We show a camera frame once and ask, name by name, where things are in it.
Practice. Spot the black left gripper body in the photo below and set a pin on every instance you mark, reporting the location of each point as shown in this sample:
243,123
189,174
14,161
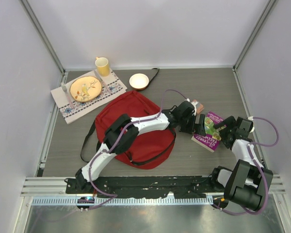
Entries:
187,124

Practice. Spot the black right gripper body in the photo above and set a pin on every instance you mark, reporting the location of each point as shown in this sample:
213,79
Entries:
224,134

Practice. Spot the purple treehouse paperback book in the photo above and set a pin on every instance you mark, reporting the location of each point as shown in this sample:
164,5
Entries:
212,138

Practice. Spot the red student backpack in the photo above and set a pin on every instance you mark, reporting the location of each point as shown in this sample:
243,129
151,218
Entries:
148,150

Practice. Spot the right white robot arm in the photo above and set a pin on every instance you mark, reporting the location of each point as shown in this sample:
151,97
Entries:
248,183

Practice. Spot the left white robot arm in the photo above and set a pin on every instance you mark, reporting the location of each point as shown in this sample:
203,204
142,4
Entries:
120,136

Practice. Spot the orange white bowl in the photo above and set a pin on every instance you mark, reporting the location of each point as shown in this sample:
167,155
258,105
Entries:
139,81

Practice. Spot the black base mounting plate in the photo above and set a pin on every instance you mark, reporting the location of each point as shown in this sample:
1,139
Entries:
154,187

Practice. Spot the yellow mug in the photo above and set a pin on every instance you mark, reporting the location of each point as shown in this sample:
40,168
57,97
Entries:
102,65

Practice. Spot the yellow bird plate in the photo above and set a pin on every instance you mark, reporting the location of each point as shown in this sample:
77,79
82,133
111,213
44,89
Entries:
85,89

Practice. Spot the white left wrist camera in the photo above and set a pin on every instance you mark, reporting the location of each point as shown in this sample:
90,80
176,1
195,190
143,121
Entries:
195,104

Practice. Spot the pink handled knife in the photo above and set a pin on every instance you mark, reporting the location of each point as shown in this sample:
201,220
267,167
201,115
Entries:
103,83

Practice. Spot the pink handled fork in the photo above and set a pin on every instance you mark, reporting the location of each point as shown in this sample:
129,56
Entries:
64,88

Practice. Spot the aluminium front rail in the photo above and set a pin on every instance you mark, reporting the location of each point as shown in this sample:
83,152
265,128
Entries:
48,186

